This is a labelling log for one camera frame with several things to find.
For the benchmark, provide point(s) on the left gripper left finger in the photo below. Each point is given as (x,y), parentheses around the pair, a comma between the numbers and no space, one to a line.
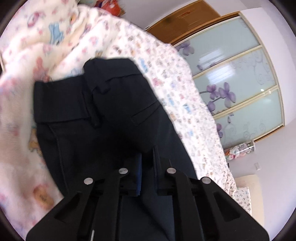
(92,210)

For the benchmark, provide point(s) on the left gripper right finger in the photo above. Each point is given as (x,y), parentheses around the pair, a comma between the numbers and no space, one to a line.
(201,209)

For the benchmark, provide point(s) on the black pants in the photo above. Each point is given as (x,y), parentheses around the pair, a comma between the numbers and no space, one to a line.
(103,120)

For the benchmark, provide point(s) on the patterned pillow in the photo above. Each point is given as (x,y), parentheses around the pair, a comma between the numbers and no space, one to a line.
(243,198)

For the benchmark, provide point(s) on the beige headboard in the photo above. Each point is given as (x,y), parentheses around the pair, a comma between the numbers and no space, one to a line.
(252,181)

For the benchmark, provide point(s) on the plush toy container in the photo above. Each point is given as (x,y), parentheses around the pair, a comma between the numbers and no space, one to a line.
(239,150)

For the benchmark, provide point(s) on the glass sliding wardrobe doors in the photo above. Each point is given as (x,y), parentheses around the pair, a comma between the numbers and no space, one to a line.
(235,78)

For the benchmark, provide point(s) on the floral bed sheet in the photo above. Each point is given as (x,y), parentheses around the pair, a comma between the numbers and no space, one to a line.
(171,80)

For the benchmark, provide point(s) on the cartoon animal fleece blanket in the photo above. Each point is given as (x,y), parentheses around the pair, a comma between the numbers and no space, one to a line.
(45,40)

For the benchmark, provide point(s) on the brown wooden door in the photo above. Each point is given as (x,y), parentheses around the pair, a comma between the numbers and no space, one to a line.
(182,21)

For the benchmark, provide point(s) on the red patterned garment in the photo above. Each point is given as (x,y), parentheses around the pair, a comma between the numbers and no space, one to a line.
(111,6)

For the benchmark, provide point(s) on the wall socket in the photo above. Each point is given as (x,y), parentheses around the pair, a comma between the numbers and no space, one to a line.
(257,166)

